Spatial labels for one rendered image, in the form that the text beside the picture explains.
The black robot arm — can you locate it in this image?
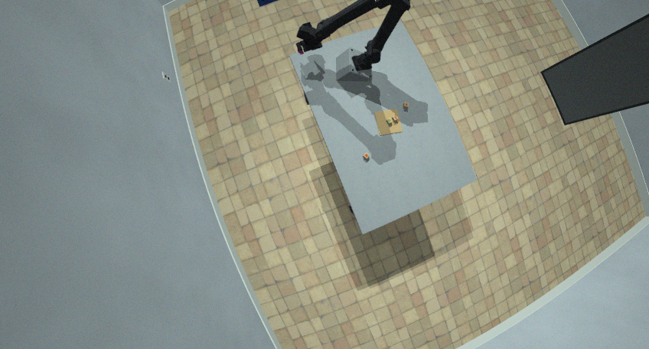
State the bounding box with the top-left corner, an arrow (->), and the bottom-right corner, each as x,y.
296,0 -> 410,70

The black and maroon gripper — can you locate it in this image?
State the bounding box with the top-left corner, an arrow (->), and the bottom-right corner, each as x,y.
296,40 -> 323,54

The tan flat mat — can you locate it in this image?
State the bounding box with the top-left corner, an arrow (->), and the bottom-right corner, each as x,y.
374,109 -> 403,135

